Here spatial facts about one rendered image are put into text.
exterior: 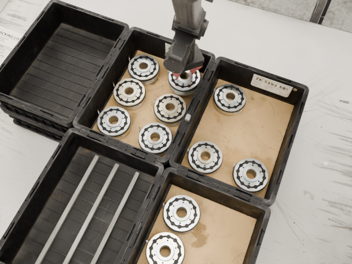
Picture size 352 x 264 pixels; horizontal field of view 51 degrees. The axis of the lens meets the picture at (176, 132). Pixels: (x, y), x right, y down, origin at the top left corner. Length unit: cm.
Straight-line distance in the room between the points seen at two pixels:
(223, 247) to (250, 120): 40
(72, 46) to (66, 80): 14
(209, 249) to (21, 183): 65
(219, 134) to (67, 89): 52
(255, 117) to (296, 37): 50
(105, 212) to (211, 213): 30
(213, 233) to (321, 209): 40
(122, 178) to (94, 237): 18
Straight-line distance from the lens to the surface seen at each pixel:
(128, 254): 95
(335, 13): 279
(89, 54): 134
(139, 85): 120
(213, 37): 153
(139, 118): 118
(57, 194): 113
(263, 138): 118
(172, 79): 118
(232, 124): 118
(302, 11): 272
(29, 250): 112
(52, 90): 129
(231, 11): 163
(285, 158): 106
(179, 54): 95
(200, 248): 105
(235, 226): 108
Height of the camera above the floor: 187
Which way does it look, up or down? 65 degrees down
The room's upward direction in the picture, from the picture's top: 1 degrees clockwise
